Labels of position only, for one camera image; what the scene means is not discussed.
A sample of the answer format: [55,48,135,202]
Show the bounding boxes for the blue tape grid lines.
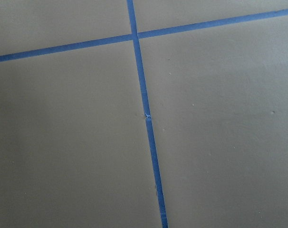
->
[0,0,288,228]

